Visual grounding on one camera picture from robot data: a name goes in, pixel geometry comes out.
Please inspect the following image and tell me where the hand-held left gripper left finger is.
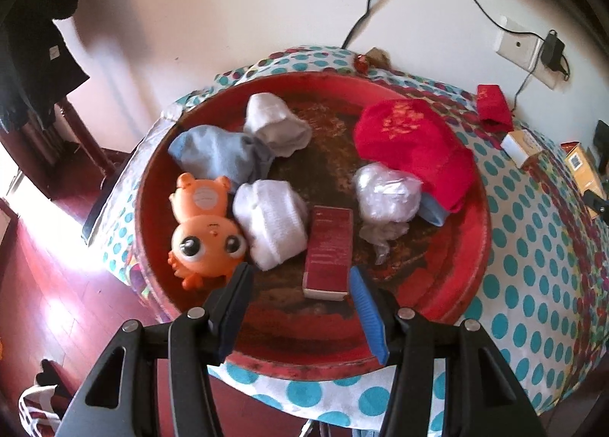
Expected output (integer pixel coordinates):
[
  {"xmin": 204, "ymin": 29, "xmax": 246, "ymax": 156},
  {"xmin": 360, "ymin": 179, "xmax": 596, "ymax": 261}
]
[{"xmin": 56, "ymin": 262, "xmax": 255, "ymax": 437}]

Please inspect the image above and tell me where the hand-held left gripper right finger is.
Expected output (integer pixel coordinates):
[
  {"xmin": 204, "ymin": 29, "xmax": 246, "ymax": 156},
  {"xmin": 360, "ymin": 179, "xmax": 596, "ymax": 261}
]
[{"xmin": 349, "ymin": 266, "xmax": 538, "ymax": 437}]

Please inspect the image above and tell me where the dark red box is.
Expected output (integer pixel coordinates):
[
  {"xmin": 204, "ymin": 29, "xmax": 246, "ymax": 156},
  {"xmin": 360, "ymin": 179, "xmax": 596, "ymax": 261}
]
[{"xmin": 303, "ymin": 205, "xmax": 354, "ymax": 301}]

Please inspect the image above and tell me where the orange cartoon toy figure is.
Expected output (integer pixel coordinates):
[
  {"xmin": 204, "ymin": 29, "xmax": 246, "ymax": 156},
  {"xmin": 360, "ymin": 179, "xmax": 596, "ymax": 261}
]
[{"xmin": 168, "ymin": 172, "xmax": 248, "ymax": 291}]

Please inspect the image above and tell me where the white sock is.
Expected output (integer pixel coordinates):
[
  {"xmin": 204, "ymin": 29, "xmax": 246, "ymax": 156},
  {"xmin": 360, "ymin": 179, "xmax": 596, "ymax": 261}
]
[
  {"xmin": 232, "ymin": 180, "xmax": 311, "ymax": 271},
  {"xmin": 244, "ymin": 93, "xmax": 313, "ymax": 158}
]

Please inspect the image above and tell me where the clear plastic bag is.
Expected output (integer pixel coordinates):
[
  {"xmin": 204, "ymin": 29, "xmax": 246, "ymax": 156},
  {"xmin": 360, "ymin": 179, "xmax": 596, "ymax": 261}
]
[{"xmin": 354, "ymin": 162, "xmax": 423, "ymax": 265}]

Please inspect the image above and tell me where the light blue sock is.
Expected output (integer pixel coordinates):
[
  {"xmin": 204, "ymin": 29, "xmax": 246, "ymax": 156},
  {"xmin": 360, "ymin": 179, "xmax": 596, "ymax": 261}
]
[
  {"xmin": 168, "ymin": 125, "xmax": 277, "ymax": 193},
  {"xmin": 419, "ymin": 194, "xmax": 450, "ymax": 226}
]

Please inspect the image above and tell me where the round red metal tray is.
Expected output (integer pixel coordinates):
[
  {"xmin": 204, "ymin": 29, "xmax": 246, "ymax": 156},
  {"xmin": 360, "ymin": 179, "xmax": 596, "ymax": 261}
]
[{"xmin": 133, "ymin": 72, "xmax": 493, "ymax": 380}]

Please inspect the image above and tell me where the large red embroidered sock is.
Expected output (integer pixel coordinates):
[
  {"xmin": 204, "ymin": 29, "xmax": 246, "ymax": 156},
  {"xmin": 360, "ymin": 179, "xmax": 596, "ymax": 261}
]
[{"xmin": 353, "ymin": 99, "xmax": 477, "ymax": 214}]

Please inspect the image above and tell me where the polka dot tablecloth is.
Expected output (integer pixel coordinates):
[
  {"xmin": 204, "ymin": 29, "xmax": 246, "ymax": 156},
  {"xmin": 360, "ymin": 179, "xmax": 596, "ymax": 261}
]
[{"xmin": 102, "ymin": 44, "xmax": 609, "ymax": 437}]

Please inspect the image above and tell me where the checked bag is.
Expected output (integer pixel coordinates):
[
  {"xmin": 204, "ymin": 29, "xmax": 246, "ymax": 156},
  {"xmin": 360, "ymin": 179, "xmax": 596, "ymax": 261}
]
[{"xmin": 18, "ymin": 360, "xmax": 74, "ymax": 437}]

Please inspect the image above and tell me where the small white and tan box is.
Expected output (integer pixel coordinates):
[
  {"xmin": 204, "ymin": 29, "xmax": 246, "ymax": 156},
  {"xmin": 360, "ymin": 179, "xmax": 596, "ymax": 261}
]
[{"xmin": 501, "ymin": 130, "xmax": 546, "ymax": 168}]

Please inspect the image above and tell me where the wooden coat stand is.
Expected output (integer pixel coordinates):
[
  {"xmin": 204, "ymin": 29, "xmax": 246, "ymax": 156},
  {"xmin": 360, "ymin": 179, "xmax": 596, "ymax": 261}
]
[{"xmin": 54, "ymin": 99, "xmax": 122, "ymax": 181}]

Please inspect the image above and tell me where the small red embroidered sock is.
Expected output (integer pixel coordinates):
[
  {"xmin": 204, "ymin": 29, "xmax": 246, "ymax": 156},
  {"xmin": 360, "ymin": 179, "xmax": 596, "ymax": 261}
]
[{"xmin": 476, "ymin": 84, "xmax": 515, "ymax": 132}]

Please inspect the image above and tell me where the orange box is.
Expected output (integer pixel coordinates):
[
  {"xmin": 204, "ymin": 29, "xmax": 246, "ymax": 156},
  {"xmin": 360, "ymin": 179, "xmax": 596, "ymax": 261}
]
[{"xmin": 560, "ymin": 141, "xmax": 607, "ymax": 220}]

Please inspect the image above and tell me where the black power adapter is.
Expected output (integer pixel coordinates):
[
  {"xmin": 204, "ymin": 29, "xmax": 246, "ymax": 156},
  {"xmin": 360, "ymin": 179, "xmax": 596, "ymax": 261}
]
[{"xmin": 540, "ymin": 30, "xmax": 570, "ymax": 81}]

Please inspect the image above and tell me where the dark hanging coat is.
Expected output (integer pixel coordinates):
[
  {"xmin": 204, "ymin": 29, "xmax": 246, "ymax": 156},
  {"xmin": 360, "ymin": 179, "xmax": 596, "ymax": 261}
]
[{"xmin": 0, "ymin": 0, "xmax": 91, "ymax": 133}]

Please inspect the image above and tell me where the wall radiator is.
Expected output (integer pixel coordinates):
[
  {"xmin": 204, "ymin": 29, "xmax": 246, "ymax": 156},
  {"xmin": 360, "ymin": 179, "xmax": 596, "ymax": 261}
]
[{"xmin": 18, "ymin": 108, "xmax": 65, "ymax": 166}]

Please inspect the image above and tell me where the thin black adapter cable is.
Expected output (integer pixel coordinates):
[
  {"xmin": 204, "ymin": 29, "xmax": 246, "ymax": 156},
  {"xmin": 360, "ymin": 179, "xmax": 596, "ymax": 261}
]
[{"xmin": 510, "ymin": 61, "xmax": 571, "ymax": 112}]

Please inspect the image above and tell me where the white wall socket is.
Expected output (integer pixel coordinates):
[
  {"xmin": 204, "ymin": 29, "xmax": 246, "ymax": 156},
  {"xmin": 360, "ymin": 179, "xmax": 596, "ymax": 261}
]
[{"xmin": 495, "ymin": 16, "xmax": 562, "ymax": 89}]

